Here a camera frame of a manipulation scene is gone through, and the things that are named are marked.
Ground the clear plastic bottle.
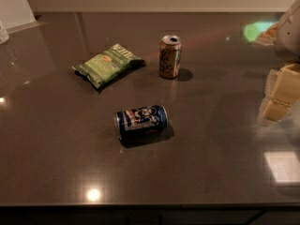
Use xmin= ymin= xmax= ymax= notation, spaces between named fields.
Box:
xmin=0 ymin=21 xmax=10 ymax=44

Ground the green chip bag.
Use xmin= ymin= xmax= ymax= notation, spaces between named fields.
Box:
xmin=73 ymin=44 xmax=144 ymax=89

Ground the blue pepsi can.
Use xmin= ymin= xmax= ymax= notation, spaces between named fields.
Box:
xmin=114 ymin=105 xmax=168 ymax=141

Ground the orange soda can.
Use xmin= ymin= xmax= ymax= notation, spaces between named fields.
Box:
xmin=159 ymin=35 xmax=182 ymax=79

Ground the white board panel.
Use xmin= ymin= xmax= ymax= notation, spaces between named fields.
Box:
xmin=0 ymin=0 xmax=40 ymax=34

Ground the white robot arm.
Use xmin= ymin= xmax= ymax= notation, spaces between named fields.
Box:
xmin=255 ymin=0 xmax=300 ymax=127

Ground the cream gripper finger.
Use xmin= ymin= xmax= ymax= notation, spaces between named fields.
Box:
xmin=271 ymin=63 xmax=300 ymax=122
xmin=257 ymin=69 xmax=278 ymax=127

